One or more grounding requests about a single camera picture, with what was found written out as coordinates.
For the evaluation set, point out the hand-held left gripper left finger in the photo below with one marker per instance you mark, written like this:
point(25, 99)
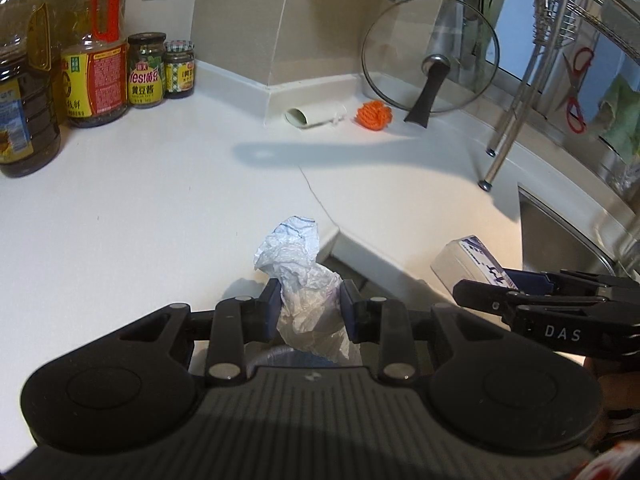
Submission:
point(272, 310)

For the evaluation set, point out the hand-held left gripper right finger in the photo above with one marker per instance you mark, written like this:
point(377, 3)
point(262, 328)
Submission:
point(350, 310)

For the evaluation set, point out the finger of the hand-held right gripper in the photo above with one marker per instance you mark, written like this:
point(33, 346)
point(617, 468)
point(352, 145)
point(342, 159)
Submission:
point(535, 282)
point(482, 297)

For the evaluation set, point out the white paper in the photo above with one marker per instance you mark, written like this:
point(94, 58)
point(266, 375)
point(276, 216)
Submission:
point(300, 280)

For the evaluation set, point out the blue-white small box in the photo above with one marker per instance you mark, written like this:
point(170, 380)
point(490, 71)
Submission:
point(460, 260)

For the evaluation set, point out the steel sink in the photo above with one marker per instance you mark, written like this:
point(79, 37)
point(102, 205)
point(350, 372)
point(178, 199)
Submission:
point(560, 230)

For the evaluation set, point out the person's printed clothing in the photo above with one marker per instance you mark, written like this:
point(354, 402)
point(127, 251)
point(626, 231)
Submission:
point(617, 455)

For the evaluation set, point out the steel dish rack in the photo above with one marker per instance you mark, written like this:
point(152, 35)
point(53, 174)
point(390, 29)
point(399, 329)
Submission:
point(505, 130)

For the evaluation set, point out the red scissors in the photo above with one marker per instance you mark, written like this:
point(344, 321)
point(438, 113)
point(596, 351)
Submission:
point(575, 110)

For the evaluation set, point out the green cloth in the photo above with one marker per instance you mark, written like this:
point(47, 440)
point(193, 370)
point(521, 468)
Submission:
point(622, 115)

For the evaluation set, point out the orange mesh scrubber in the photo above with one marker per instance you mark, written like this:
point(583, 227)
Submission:
point(375, 115)

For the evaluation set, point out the small white green cup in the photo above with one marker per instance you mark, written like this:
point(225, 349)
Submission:
point(315, 114)

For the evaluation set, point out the glass pot lid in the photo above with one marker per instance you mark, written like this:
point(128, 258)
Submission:
point(430, 85)

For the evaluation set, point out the small checked-lid jar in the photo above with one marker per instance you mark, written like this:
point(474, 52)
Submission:
point(179, 75)

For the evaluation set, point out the tall bean paste jar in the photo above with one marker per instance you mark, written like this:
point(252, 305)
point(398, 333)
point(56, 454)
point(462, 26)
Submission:
point(146, 80)

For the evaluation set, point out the window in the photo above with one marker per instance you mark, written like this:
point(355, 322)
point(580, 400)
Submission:
point(520, 20)

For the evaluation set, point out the metal kitchen knife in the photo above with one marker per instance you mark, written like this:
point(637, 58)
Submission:
point(462, 5)

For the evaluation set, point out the large dark oil bottle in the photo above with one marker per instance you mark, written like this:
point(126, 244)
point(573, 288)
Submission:
point(25, 125)

